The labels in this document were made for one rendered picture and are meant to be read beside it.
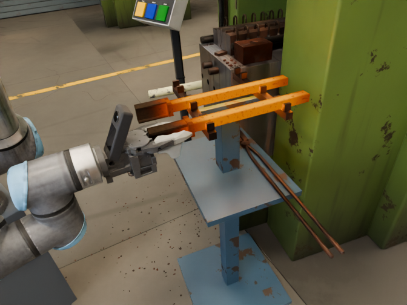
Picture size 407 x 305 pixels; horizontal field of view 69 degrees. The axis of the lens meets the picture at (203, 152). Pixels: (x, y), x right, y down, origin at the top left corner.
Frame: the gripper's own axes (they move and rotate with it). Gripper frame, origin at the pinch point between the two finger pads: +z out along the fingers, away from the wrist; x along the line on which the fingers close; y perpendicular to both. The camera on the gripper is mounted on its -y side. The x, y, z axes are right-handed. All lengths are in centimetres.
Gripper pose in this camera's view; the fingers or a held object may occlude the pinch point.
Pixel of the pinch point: (182, 127)
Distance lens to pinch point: 70.2
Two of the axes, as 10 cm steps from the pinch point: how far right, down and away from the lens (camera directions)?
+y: 0.6, 8.1, 5.8
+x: 4.6, 5.0, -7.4
